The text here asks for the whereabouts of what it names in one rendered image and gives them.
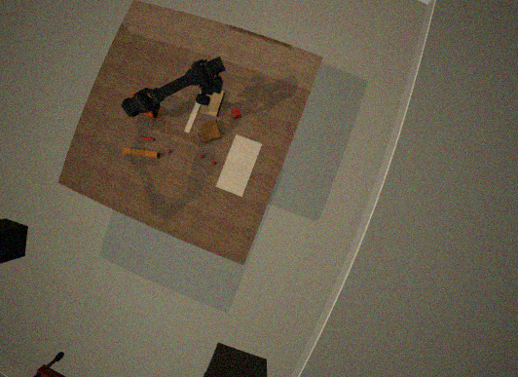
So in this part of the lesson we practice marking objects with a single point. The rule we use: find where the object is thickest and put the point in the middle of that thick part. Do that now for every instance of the orange flat bar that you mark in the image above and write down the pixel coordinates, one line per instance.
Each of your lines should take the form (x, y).
(141, 152)

